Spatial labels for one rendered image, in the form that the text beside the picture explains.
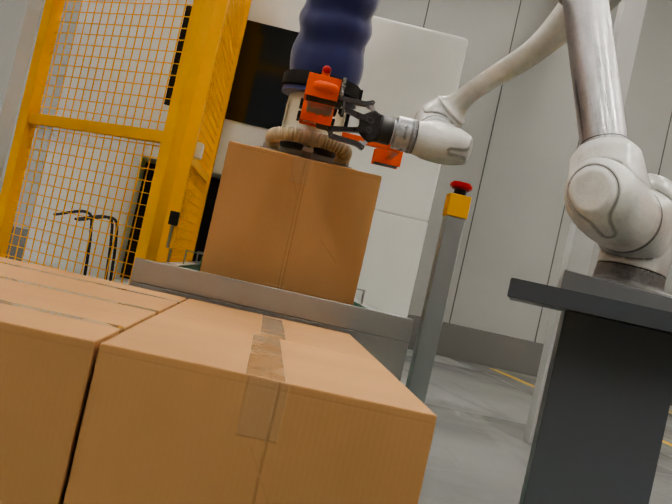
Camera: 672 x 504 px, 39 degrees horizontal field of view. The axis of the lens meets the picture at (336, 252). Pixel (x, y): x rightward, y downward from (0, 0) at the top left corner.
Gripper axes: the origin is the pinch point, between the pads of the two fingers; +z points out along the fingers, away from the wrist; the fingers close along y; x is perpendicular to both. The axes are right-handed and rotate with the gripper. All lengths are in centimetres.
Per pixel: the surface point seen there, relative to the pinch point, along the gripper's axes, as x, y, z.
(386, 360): -14, 57, -31
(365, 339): -14, 54, -24
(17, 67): 60, 0, 95
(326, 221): -5.0, 27.1, -8.6
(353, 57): 18.3, -20.5, -6.5
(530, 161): 891, -146, -278
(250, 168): -4.9, 18.6, 13.3
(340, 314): -14, 49, -17
